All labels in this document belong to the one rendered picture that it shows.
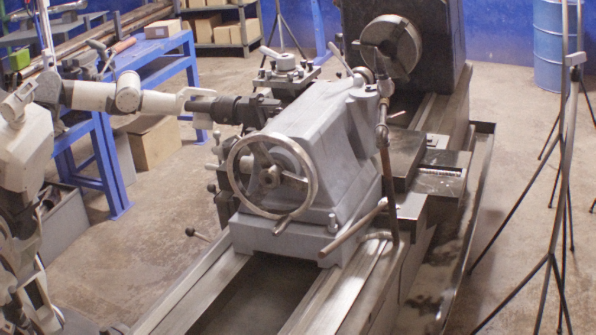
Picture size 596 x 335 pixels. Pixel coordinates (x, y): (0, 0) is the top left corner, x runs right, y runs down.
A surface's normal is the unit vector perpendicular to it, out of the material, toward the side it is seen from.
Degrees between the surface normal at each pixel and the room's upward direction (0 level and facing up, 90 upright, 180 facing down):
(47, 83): 45
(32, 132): 73
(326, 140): 82
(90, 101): 103
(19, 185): 111
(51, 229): 90
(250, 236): 90
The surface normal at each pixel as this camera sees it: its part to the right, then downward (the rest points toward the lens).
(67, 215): 0.92, 0.07
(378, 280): -0.11, -0.90
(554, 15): -0.62, 0.40
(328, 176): 0.81, -0.22
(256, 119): -0.37, 0.66
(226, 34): -0.37, 0.44
